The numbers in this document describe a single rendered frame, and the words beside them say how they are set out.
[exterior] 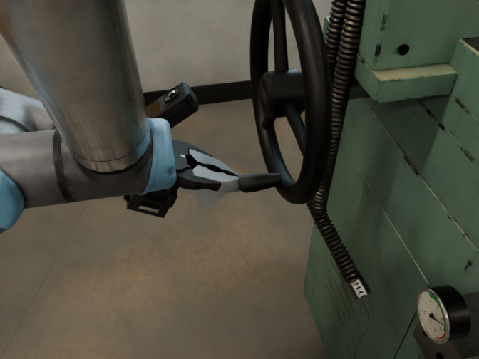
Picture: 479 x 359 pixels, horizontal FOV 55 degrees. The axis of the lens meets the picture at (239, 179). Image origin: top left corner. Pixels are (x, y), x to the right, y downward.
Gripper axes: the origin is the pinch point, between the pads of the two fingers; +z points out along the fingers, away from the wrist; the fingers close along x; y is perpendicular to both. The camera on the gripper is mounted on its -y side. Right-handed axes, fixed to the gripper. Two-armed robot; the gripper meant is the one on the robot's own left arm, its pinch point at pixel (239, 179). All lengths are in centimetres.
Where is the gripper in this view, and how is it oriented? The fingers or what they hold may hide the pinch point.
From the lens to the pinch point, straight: 64.2
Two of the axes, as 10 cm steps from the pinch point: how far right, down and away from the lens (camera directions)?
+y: -4.6, 7.5, 4.7
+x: 1.9, 6.0, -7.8
